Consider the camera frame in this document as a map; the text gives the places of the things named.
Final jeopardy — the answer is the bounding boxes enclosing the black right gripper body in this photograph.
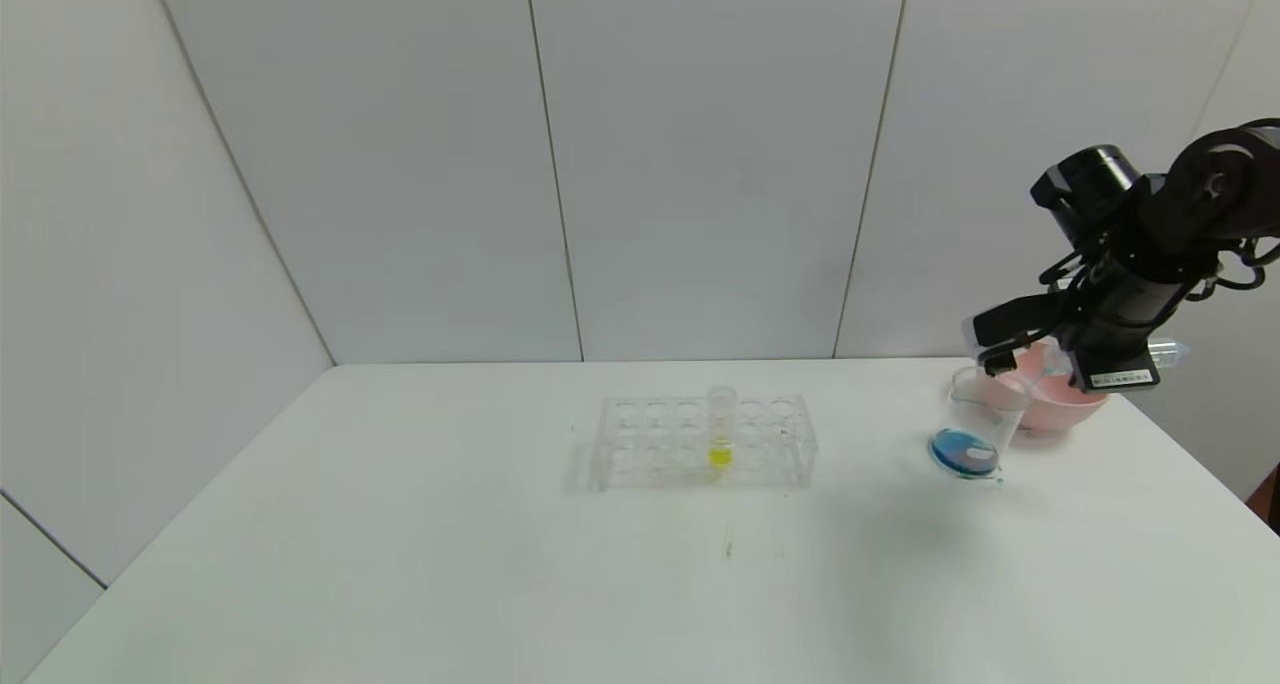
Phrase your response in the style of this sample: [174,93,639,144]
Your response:
[1066,256,1189,393]

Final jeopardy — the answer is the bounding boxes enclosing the test tube with blue pigment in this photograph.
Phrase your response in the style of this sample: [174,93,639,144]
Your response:
[1015,336,1193,383]

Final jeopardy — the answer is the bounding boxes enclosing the test tube with yellow pigment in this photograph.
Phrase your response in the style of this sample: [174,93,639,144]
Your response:
[706,385,738,468]

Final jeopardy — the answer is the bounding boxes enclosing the clear plastic test tube rack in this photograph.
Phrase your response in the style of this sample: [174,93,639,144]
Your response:
[588,396,819,493]

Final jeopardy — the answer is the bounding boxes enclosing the pink bowl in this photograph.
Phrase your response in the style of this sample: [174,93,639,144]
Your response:
[975,342,1111,437]

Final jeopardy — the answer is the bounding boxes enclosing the clear glass beaker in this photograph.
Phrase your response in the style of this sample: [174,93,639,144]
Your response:
[928,364,1031,481]

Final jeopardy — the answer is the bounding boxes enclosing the dark brown object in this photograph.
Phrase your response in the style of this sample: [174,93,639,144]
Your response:
[1245,461,1280,537]

